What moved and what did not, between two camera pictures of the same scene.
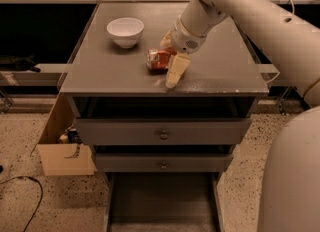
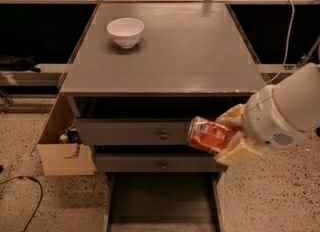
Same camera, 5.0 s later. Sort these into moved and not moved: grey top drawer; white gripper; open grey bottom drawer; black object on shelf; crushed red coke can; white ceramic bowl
Moved: crushed red coke can; white gripper
Not moved: black object on shelf; white ceramic bowl; open grey bottom drawer; grey top drawer
